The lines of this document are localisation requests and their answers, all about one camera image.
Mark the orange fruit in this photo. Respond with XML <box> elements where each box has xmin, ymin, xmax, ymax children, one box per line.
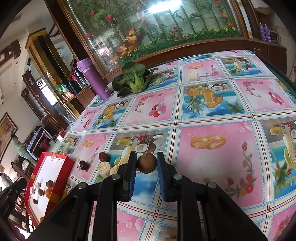
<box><xmin>45</xmin><ymin>188</ymin><xmax>53</xmax><ymax>199</ymax></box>

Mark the beige cut round piece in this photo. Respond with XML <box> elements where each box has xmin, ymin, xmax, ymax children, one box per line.
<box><xmin>97</xmin><ymin>162</ymin><xmax>111</xmax><ymax>178</ymax></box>

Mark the brown round fruit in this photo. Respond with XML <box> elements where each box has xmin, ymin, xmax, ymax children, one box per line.
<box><xmin>38</xmin><ymin>189</ymin><xmax>45</xmax><ymax>196</ymax></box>
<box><xmin>46</xmin><ymin>180</ymin><xmax>54</xmax><ymax>189</ymax></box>
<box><xmin>137</xmin><ymin>153</ymin><xmax>157</xmax><ymax>174</ymax></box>

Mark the red shallow box tray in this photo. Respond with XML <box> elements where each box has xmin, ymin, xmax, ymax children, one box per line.
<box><xmin>24</xmin><ymin>152</ymin><xmax>74</xmax><ymax>227</ymax></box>

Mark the red date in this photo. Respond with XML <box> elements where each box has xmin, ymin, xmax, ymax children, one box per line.
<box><xmin>99</xmin><ymin>152</ymin><xmax>109</xmax><ymax>162</ymax></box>

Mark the fruit print tablecloth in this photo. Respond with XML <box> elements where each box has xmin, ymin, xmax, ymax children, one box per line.
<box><xmin>57</xmin><ymin>50</ymin><xmax>295</xmax><ymax>240</ymax></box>

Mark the wooden cabinet counter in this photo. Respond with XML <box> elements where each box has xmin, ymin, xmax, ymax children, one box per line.
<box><xmin>60</xmin><ymin>38</ymin><xmax>287</xmax><ymax>112</ymax></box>

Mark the black thermos jug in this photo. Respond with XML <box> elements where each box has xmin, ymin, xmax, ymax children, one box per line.
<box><xmin>73</xmin><ymin>67</ymin><xmax>89</xmax><ymax>89</ymax></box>

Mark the pale butter cube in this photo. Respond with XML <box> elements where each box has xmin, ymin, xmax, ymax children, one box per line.
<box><xmin>188</xmin><ymin>72</ymin><xmax>199</xmax><ymax>81</ymax></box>

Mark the green bok choy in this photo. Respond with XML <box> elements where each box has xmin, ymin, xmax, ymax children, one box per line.
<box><xmin>112</xmin><ymin>62</ymin><xmax>157</xmax><ymax>97</ymax></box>

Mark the purple thermos bottle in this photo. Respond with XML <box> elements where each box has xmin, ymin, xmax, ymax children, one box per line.
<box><xmin>77</xmin><ymin>58</ymin><xmax>111</xmax><ymax>99</ymax></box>

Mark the floral glass display panel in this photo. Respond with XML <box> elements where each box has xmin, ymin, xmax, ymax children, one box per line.
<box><xmin>59</xmin><ymin>1</ymin><xmax>243</xmax><ymax>74</ymax></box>

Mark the purple spray bottle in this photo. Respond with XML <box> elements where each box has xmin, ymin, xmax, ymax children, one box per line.
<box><xmin>264</xmin><ymin>24</ymin><xmax>271</xmax><ymax>43</ymax></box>
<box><xmin>259</xmin><ymin>23</ymin><xmax>266</xmax><ymax>42</ymax></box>

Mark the framed wall painting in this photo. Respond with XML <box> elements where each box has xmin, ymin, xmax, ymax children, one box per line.
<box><xmin>0</xmin><ymin>113</ymin><xmax>18</xmax><ymax>161</ymax></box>

